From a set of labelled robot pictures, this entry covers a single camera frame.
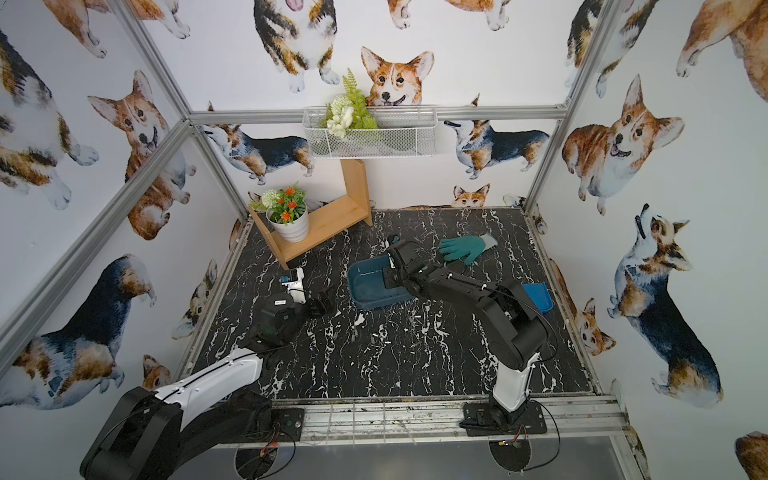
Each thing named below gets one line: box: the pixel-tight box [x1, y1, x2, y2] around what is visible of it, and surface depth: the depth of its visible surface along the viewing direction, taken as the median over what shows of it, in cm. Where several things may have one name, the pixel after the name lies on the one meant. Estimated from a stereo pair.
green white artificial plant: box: [320, 68, 379, 138], surface depth 82 cm
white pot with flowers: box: [248, 182, 309, 243], surface depth 96 cm
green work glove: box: [438, 232, 498, 266], surface depth 112 cm
